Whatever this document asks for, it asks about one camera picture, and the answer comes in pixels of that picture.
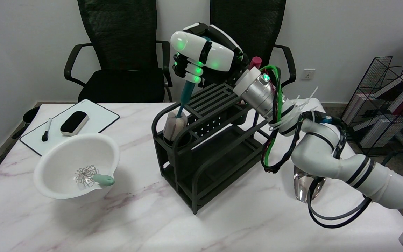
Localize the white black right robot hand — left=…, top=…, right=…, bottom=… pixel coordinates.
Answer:
left=170, top=22, right=250, bottom=86

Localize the blue sponge bottle brush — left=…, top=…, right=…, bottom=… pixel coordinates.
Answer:
left=163, top=36, right=212, bottom=141

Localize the dark green kitchen storage rack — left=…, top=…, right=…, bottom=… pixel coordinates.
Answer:
left=151, top=74, right=280, bottom=215

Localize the black mesh office chair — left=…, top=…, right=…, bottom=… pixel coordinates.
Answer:
left=64, top=0, right=174, bottom=103
left=196, top=0, right=297, bottom=101

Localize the small white whiteboard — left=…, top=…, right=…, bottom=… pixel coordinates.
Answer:
left=20, top=99, right=120, bottom=156

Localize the shiny metal scoop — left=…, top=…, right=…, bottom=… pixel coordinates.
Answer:
left=293, top=164, right=327, bottom=203

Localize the black white board eraser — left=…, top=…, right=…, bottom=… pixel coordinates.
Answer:
left=60, top=111, right=89, bottom=137

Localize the white cover book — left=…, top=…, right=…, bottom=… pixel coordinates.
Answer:
left=358, top=114, right=400, bottom=148

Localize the white plastic mixing bowl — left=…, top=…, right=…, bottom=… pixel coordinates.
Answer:
left=34, top=133, right=121, bottom=200

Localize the black marker pen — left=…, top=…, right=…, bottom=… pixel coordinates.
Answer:
left=42, top=118, right=52, bottom=142

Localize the green robot cable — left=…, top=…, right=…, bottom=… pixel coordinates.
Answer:
left=260, top=65, right=281, bottom=167

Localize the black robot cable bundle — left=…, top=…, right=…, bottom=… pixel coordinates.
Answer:
left=260, top=65, right=373, bottom=229

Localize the black wire mesh file rack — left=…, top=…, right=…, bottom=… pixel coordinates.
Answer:
left=340, top=56, right=403, bottom=157

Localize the wire whisk with green handle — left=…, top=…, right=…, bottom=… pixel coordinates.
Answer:
left=75, top=165, right=115, bottom=188

